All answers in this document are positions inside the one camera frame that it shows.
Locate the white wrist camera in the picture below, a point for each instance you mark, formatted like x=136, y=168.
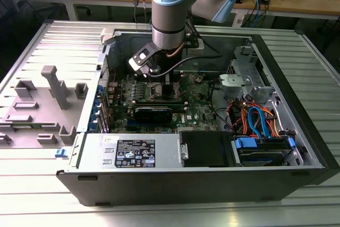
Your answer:
x=142, y=57

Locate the black PC case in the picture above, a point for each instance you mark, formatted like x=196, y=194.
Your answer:
x=159, y=187

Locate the metal socket locking lever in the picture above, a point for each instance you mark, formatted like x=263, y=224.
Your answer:
x=150, y=79

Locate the green motherboard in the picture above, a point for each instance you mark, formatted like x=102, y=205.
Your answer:
x=196, y=99

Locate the CPU socket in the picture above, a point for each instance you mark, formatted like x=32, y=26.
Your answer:
x=153, y=90

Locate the black graphics card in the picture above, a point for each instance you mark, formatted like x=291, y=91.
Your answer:
x=152, y=116

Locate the blue plastic clip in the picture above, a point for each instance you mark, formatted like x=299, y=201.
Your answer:
x=60, y=153

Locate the small black adapter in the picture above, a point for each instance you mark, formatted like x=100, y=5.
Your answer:
x=265, y=0

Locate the round coin battery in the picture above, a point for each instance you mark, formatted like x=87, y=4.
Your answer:
x=199, y=78

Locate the grey parts rack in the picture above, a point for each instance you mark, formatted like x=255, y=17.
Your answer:
x=45, y=112

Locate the blue card retainer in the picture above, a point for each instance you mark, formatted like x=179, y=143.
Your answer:
x=92, y=126
x=100, y=90
x=94, y=116
x=96, y=104

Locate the silver power supply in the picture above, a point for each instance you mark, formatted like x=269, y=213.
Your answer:
x=90, y=144

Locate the blue disk carrier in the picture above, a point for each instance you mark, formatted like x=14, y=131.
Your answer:
x=245, y=142

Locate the pale grey case latch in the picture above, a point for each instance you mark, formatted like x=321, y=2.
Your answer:
x=107, y=35

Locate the black plastic shroud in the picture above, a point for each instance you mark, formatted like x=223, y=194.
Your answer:
x=204, y=150

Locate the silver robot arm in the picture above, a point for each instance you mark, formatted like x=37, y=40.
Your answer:
x=167, y=25

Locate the hard disk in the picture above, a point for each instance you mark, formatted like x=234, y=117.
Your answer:
x=263, y=156

